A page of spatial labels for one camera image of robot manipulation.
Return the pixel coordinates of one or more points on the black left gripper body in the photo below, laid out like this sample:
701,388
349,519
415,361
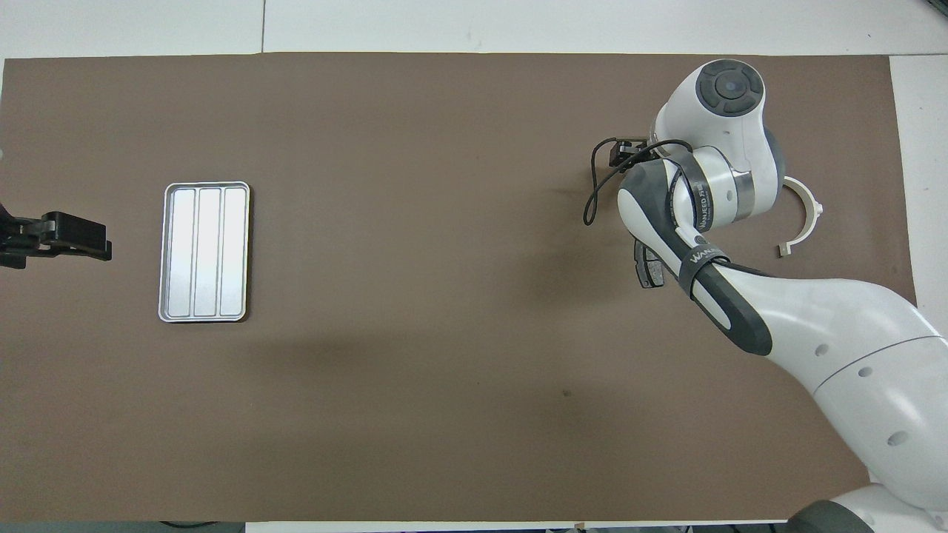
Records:
22,235

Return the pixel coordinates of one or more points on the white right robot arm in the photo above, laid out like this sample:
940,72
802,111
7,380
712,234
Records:
852,333

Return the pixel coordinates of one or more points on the silver metal tray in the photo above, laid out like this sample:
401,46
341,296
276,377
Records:
204,252

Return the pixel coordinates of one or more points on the dark rectangular brake pad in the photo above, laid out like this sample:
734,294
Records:
652,275

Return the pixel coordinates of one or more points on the brown table mat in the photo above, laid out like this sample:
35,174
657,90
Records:
444,407

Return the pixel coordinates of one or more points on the white curved plastic bracket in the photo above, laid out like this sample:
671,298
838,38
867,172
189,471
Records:
815,215

